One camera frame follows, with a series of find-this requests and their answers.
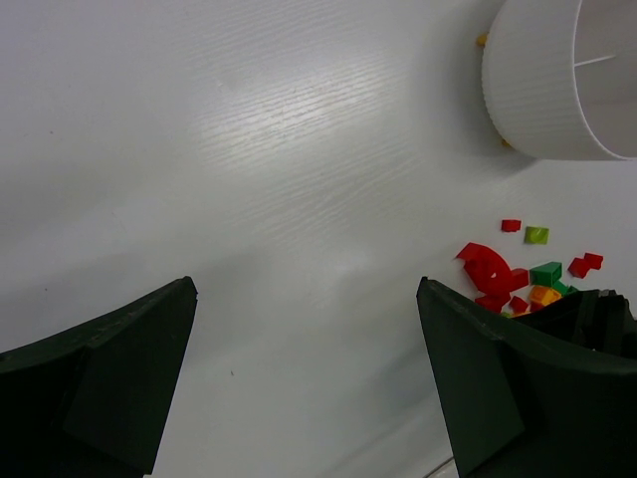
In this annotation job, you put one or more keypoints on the dark green lego brick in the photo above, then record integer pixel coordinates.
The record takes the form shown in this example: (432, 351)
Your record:
(548, 275)

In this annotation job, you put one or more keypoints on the small red lego brick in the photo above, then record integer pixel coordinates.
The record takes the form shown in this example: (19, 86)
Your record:
(511, 225)

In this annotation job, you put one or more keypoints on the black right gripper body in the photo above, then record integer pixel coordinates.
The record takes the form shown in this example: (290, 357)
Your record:
(598, 320)

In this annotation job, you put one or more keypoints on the light green small lego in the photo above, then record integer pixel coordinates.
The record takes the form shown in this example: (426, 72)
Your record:
(536, 235)

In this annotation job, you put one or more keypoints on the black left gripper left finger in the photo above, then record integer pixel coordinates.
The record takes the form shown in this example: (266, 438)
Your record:
(93, 400)

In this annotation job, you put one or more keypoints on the red lego pair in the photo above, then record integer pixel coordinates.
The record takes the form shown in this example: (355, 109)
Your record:
(581, 266)

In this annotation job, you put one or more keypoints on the white divided round container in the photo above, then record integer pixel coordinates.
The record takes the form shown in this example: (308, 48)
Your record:
(559, 78)

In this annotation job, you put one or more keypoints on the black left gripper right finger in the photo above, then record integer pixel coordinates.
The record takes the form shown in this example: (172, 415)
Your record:
(520, 403)

